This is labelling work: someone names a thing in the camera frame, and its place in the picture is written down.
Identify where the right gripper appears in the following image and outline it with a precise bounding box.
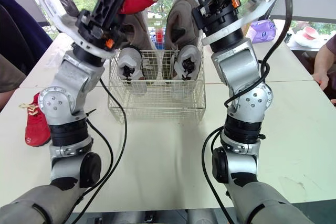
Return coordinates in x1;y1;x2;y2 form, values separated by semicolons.
187;0;241;36

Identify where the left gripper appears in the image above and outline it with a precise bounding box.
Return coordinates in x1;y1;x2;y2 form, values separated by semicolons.
75;0;129;51

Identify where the large grey-brown shoe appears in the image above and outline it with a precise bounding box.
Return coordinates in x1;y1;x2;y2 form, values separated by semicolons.
164;0;203;52
120;10;156;51

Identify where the red and blue pack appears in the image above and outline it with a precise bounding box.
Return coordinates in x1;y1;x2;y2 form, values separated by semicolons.
150;26;166;50

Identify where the small white shoe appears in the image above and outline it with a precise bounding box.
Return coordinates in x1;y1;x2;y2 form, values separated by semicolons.
116;47;144;82
172;44;202;81

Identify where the purple pack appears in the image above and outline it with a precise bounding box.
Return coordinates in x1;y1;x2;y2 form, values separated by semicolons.
247;19;278;44

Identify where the person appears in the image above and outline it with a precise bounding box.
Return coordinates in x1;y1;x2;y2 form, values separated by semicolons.
0;0;54;111
311;33;336;105

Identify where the red and white bowl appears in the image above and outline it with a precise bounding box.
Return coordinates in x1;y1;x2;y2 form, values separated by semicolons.
293;25;320;47

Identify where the robot body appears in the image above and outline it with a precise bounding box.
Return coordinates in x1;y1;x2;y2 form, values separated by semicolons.
70;208;238;224

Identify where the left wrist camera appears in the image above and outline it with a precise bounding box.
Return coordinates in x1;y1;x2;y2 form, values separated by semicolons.
36;0;81;41

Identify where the white wire basket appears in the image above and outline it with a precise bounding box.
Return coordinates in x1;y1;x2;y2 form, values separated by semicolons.
107;30;207;125

